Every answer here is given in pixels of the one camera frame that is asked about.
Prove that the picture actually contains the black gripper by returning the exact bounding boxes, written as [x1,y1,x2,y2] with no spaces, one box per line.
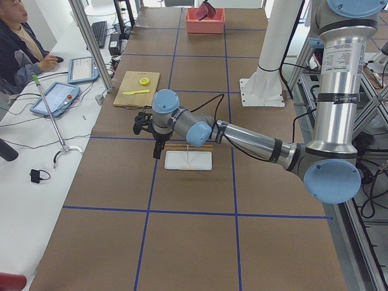
[152,129,170,159]

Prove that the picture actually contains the magenta wiping cloth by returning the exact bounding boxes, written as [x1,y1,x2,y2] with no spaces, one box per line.
[195,0,216,21]

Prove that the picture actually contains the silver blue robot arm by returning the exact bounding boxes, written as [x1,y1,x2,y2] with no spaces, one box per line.
[150,1,386,204]

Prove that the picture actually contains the white rectangular tray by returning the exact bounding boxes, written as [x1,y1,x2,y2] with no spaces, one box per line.
[164,151,212,170]

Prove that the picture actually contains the yellow plastic knife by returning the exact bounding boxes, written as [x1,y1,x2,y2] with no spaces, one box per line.
[122,89,150,95]

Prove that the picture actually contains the yellow lemon slices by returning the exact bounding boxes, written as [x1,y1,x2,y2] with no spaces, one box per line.
[139,77,150,86]

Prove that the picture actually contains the bamboo cutting board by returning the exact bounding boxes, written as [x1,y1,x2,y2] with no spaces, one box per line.
[113,71,160,107]

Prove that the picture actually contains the metal grabber pole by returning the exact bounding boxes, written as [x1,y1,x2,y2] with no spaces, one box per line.
[33,75,84,169]

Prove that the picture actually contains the black power adapter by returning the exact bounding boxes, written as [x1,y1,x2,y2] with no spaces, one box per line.
[108,33,121,56]

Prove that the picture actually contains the blue teach pendant far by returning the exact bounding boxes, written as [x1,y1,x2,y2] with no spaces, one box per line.
[67,57,99,84]

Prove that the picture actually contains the blue teach pendant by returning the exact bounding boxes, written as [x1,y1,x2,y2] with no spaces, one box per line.
[67,57,99,84]
[30,82,81,117]

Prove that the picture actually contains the blue teach pendant near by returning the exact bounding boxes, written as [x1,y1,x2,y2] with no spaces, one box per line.
[30,82,81,117]

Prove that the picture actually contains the pink plastic bin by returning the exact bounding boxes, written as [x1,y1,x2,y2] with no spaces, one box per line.
[186,8,225,34]

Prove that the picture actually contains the black keyboard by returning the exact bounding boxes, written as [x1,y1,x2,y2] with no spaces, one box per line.
[91,21,107,49]

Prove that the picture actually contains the seated person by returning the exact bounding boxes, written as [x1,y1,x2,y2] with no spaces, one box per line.
[1,1,63,95]

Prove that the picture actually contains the red cylinder object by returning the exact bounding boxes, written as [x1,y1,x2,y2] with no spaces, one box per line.
[0,272,27,291]

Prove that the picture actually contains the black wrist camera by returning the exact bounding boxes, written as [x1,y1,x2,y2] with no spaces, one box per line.
[133,112,153,135]

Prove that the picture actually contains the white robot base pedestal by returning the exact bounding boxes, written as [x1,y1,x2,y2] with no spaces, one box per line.
[239,0,304,107]

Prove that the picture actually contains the black small strap device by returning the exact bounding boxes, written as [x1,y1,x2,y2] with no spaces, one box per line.
[30,169,51,184]

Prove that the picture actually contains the aluminium frame post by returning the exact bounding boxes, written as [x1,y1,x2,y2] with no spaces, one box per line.
[69,0,113,93]

